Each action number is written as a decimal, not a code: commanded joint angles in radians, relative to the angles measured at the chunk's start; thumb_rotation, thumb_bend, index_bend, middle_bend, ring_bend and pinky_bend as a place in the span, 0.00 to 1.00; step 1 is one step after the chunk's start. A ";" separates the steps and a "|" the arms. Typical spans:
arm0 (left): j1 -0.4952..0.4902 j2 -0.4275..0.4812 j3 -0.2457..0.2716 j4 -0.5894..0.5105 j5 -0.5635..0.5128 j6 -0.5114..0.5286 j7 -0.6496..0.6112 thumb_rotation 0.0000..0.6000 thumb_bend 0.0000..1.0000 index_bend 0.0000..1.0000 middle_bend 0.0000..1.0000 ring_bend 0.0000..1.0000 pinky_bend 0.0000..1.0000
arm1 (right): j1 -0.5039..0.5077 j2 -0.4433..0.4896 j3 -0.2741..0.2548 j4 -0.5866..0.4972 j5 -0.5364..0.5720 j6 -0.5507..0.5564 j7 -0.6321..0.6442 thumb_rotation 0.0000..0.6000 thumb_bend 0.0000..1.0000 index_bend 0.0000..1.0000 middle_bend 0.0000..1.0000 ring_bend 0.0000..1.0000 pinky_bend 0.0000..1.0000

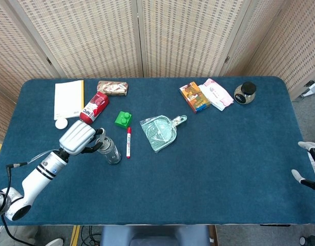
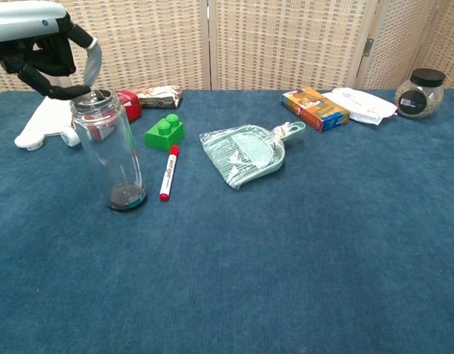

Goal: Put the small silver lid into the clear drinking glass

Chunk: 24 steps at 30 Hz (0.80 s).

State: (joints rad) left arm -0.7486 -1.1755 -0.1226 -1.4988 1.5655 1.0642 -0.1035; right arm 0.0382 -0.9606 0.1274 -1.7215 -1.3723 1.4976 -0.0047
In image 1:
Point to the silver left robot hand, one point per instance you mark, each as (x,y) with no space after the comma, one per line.
(76,137)

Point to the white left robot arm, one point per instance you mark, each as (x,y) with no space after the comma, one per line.
(37,179)

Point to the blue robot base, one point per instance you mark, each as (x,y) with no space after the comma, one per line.
(154,235)

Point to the clear glass jar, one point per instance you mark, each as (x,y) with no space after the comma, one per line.
(113,155)

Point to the white round disc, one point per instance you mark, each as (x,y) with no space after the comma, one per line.
(61,124)

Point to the red juice bottle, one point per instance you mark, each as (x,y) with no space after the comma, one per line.
(95,106)

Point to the white notebook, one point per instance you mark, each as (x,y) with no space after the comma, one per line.
(67,100)

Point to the green toy building block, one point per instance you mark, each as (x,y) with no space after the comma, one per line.
(123,119)

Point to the red white marker pen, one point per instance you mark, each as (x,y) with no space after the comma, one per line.
(128,143)

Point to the brown snack package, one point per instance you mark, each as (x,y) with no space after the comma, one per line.
(112,88)

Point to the white device on floor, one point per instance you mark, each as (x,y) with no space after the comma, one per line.
(312,89)

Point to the mint dustpan in plastic bag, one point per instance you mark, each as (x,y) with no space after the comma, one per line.
(159,133)

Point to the glass jar with black lid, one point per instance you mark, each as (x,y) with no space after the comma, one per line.
(245,93)

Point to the woven folding screen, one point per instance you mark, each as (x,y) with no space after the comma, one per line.
(95,36)

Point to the blue table cloth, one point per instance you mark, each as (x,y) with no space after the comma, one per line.
(198,179)

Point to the white pink tissue pack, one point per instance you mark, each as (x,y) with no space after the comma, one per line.
(217,94)

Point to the orange cardboard box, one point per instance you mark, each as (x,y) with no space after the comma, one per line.
(194,97)

